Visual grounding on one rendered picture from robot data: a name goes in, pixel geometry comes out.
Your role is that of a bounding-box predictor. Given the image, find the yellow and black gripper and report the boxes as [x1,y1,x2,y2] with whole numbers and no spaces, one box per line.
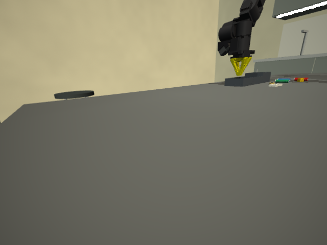
[228,35,255,76]

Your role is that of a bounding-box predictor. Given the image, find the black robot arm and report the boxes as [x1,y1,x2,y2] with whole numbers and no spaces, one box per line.
[218,0,265,56]

